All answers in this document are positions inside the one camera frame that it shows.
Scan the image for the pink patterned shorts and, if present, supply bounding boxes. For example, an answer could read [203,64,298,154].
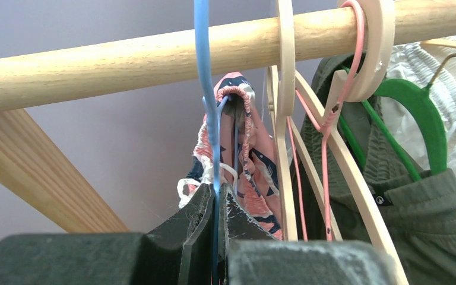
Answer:
[176,72,284,240]

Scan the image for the dark green shorts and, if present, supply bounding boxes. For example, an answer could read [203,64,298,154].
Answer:
[299,54,456,284]

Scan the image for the beige wooden hanger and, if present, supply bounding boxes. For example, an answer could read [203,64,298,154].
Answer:
[267,1,324,241]
[292,1,408,284]

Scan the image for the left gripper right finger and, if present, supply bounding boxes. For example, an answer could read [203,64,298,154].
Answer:
[219,183,395,284]

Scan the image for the wooden clothes rack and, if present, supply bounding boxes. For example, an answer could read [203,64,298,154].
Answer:
[0,1,456,232]

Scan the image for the white shorts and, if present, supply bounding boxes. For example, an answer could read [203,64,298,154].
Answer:
[381,42,456,175]

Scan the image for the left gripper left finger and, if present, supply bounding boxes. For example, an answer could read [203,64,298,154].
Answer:
[0,184,214,284]

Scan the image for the blue wire hanger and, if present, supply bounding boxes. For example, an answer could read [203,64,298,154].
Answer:
[194,0,220,284]

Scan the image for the pink wire hanger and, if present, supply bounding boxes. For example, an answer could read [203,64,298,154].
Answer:
[303,1,365,241]

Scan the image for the rear beige wooden hanger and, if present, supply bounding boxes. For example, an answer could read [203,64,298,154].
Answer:
[292,1,408,284]

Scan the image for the front beige wooden hanger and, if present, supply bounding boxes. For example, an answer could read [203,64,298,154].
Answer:
[267,1,324,241]

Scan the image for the green plastic hanger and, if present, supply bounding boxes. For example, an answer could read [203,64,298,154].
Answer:
[340,78,448,182]

